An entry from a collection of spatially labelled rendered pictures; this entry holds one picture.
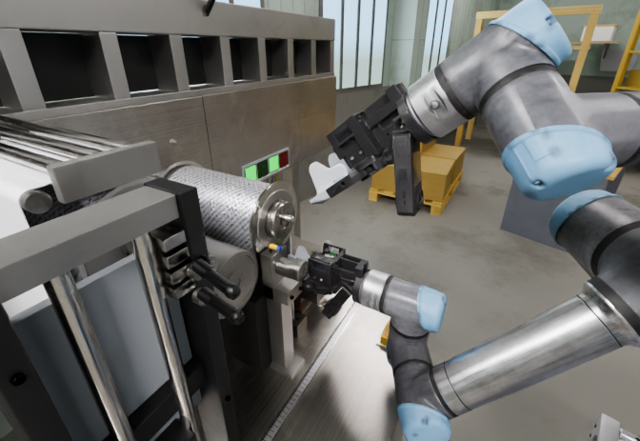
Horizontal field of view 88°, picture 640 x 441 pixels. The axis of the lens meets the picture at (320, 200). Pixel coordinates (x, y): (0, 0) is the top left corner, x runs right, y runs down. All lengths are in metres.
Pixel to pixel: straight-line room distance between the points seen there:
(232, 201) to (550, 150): 0.49
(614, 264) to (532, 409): 1.55
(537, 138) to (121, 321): 0.39
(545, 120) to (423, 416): 0.45
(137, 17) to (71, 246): 0.63
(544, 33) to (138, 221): 0.39
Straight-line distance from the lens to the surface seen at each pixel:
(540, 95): 0.36
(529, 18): 0.40
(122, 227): 0.28
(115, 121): 0.79
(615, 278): 0.59
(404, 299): 0.64
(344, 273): 0.68
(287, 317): 0.72
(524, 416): 2.05
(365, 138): 0.44
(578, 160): 0.34
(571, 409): 2.19
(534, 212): 3.40
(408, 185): 0.44
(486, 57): 0.40
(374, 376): 0.82
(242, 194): 0.63
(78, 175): 0.37
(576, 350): 0.59
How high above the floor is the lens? 1.55
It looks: 25 degrees down
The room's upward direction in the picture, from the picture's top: straight up
